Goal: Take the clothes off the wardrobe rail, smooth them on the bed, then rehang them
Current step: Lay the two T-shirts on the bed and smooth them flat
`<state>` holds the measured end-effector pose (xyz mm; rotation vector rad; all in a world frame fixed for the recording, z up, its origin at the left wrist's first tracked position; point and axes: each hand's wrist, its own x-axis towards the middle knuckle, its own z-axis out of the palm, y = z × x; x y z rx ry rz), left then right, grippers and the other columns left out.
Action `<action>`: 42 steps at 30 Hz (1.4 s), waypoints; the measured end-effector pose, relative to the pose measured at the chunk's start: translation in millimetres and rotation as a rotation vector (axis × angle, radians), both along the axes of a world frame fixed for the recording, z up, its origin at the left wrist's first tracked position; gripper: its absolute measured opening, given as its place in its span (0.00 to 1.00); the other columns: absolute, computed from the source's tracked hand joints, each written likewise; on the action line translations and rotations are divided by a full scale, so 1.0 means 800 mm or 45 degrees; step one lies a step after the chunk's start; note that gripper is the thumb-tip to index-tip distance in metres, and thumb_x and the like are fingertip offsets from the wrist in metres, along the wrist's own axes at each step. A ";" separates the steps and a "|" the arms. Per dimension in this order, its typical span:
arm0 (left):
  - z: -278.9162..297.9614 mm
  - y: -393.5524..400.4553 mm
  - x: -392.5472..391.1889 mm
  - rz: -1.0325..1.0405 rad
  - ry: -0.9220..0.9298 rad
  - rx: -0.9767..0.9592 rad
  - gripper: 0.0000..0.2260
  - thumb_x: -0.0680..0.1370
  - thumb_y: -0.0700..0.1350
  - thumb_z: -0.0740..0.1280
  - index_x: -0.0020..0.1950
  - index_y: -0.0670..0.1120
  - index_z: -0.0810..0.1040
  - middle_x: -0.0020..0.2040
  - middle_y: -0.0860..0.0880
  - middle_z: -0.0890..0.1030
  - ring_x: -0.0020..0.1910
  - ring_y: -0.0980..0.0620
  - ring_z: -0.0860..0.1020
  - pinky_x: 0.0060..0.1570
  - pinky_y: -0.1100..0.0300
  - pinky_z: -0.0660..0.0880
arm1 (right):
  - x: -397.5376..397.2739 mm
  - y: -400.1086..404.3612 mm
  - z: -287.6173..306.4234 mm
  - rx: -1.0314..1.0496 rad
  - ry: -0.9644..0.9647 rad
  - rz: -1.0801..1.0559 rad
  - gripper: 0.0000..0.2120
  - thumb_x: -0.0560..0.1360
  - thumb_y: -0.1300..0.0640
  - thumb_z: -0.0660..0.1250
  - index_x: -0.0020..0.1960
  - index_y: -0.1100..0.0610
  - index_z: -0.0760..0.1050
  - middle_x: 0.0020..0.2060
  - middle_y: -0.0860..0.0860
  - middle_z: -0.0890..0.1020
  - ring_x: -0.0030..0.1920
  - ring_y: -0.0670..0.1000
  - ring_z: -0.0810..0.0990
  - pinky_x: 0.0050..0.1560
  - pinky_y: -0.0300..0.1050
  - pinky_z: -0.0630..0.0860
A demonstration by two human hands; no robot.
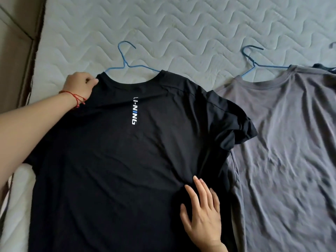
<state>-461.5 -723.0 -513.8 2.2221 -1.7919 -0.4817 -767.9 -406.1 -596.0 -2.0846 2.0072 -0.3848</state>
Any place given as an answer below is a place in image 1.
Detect beige upholstered bed frame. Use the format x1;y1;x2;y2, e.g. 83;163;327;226
0;0;48;115

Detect grey t-shirt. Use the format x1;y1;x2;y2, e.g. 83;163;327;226
214;64;336;252

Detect red string bracelet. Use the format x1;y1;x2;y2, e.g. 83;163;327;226
59;90;87;109

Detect person's left hand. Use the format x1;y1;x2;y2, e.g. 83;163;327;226
61;72;99;108

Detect blue wire hanger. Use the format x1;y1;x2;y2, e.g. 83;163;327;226
240;45;292;79
104;41;162;77

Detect dark garment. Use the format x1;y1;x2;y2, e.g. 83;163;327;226
312;63;336;74

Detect person's left forearm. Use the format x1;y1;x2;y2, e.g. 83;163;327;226
0;91;78;192

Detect white bed sheet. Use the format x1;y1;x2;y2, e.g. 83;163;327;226
0;163;37;252

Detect quilted grey mattress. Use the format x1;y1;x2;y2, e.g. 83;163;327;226
26;0;336;108

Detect person's right hand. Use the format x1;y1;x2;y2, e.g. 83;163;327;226
180;176;229;252

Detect black t-shirt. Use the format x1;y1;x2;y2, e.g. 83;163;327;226
23;70;258;252

